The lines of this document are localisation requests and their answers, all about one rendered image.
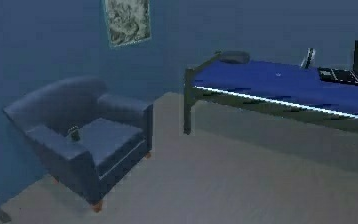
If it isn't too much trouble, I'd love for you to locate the small white and black object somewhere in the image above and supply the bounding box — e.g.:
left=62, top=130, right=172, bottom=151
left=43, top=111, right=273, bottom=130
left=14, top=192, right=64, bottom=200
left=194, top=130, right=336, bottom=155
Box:
left=300, top=47, right=317, bottom=70

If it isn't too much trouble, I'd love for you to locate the blue pillow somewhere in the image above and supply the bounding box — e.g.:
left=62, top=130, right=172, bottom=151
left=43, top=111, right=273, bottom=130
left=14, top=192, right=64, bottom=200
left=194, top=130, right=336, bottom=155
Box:
left=218, top=50, right=251, bottom=65

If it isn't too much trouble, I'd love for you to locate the black laptop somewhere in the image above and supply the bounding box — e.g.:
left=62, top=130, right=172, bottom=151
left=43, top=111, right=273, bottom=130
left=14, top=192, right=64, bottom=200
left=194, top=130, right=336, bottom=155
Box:
left=317, top=39, right=358, bottom=87

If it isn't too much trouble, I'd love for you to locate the blue armchair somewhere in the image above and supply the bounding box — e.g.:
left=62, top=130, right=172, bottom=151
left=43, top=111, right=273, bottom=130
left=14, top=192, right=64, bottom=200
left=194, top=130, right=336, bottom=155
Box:
left=2, top=76, right=154, bottom=213

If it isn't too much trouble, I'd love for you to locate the grey framed wall picture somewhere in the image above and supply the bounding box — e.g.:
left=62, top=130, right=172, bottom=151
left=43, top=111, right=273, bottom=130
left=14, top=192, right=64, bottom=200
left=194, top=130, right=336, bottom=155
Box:
left=102, top=0, right=153, bottom=48

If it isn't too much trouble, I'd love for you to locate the blue bed with dark frame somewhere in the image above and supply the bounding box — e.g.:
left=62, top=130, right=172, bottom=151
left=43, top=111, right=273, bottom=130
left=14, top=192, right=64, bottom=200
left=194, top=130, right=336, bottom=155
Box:
left=182, top=51, right=358, bottom=136

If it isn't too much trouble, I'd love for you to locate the small dark remote control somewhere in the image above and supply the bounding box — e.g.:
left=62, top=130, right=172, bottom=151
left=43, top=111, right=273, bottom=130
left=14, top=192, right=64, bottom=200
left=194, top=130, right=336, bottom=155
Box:
left=67, top=125, right=82, bottom=143

